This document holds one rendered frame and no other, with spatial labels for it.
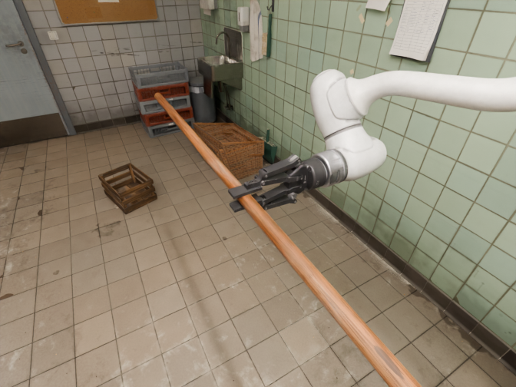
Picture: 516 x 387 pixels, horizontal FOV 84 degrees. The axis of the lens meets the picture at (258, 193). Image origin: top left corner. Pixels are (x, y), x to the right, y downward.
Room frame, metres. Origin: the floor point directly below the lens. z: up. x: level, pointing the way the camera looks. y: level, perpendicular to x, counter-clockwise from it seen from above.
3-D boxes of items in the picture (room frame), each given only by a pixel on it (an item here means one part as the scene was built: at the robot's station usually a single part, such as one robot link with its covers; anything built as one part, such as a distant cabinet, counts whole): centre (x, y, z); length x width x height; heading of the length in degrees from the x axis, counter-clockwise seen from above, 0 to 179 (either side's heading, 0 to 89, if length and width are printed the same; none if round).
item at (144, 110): (3.56, 1.19, 0.38); 0.60 x 0.40 x 0.16; 117
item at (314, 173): (0.58, -0.11, 1.19); 0.09 x 0.07 x 0.08; 119
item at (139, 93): (3.56, 1.18, 0.53); 0.60 x 0.40 x 0.16; 116
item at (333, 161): (0.62, -0.17, 1.20); 0.09 x 0.06 x 0.09; 29
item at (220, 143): (2.57, 0.29, 0.32); 0.56 x 0.49 x 0.28; 37
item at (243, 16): (3.13, 0.14, 1.28); 0.09 x 0.09 x 0.20; 29
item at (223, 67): (3.37, 0.43, 0.71); 0.47 x 0.36 x 0.91; 29
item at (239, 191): (0.51, 0.03, 1.21); 0.07 x 0.03 x 0.01; 119
